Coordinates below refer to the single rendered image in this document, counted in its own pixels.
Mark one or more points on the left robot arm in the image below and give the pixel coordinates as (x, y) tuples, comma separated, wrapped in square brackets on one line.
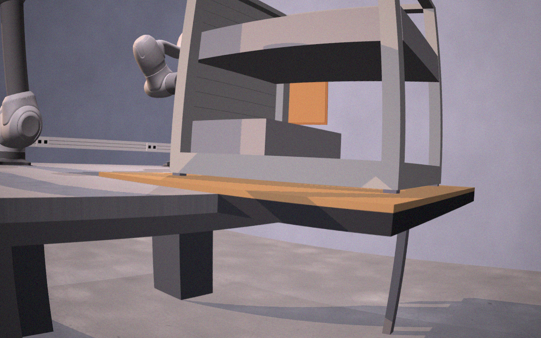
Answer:
[(150, 57)]

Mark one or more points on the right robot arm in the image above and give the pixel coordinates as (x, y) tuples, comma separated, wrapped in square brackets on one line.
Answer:
[(20, 119)]

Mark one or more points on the grey metal rack frame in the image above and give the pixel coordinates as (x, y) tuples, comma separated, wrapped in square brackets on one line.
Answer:
[(231, 106)]

